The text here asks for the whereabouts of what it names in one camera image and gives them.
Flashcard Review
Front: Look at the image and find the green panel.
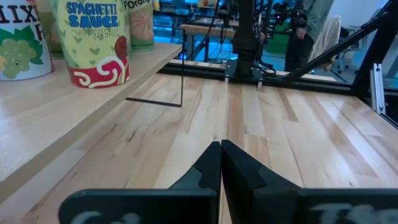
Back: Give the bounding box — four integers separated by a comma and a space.
266, 29, 292, 54

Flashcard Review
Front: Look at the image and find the wooden workbench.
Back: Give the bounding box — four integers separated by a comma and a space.
178, 17, 240, 63

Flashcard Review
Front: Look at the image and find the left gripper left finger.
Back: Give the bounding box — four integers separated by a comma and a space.
58, 141, 222, 224

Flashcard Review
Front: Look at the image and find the mixed fruit label can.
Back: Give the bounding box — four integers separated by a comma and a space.
0, 0, 54, 82

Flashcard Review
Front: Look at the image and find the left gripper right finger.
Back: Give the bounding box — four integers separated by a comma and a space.
221, 139, 398, 224

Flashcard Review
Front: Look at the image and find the silver aluminium bracket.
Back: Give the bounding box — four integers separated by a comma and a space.
369, 63, 387, 115

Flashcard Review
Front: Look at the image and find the chair with beige cloth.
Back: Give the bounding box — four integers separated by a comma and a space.
310, 15, 343, 72

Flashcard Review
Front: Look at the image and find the oranges label can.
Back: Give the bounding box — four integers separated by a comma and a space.
123, 0, 155, 53

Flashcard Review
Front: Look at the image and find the person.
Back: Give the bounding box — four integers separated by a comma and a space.
284, 0, 336, 73

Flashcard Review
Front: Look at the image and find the spaghetti sauce label can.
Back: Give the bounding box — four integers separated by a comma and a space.
50, 0, 132, 90

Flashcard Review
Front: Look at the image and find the black aluminium table frame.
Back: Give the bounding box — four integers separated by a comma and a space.
157, 0, 398, 128

